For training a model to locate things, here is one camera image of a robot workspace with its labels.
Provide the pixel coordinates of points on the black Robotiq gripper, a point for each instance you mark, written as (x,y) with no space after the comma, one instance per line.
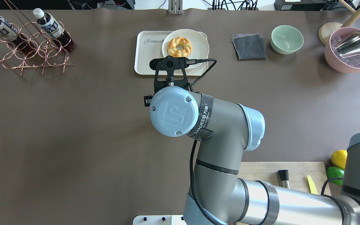
(147,100)

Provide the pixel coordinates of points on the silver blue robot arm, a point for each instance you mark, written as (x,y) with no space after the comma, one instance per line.
(223,189)

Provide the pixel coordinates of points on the cream plastic tray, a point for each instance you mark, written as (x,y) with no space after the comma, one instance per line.
(148,47)

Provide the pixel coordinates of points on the tea bottle lower middle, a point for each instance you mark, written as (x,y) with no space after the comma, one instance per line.
(54,30)

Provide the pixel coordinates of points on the tea bottle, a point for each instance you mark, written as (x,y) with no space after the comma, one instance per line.
(54,30)
(16,39)

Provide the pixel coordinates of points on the tea bottle lower outer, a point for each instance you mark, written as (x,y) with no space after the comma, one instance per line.
(16,39)

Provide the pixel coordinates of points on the cream round plate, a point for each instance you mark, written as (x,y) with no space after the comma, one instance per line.
(199,43)

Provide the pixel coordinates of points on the grey folded cloth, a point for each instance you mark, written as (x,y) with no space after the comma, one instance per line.
(249,46)

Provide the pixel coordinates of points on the wooden cutting board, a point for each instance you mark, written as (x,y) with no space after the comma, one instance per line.
(268,172)

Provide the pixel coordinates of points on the green ceramic bowl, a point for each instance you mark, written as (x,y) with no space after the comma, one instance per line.
(286,39)

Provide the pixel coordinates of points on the steel muddler black tip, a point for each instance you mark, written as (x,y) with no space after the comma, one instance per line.
(284,178)

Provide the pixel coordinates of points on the yellow plastic knife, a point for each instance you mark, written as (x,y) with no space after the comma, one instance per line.
(311,185)

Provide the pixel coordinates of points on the wooden cup tree stand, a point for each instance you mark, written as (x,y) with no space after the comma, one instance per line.
(327,29)

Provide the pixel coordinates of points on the green lime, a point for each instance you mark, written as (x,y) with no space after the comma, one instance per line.
(335,172)

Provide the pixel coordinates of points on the yellow lemon rear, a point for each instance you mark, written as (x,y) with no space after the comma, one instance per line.
(338,158)

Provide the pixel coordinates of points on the pink ice bowl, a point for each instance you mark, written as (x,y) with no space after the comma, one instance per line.
(344,65)

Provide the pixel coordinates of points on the metal ice scoop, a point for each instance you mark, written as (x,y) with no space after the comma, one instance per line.
(349,47)

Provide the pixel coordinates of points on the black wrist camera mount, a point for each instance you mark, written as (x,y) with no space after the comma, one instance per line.
(169,64)

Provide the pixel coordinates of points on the braided ring bread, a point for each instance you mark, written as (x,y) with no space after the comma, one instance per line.
(179,47)

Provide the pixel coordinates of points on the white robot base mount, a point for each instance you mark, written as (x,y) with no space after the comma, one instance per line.
(159,220)

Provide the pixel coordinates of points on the copper wire bottle rack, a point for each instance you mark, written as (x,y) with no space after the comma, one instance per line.
(46,54)

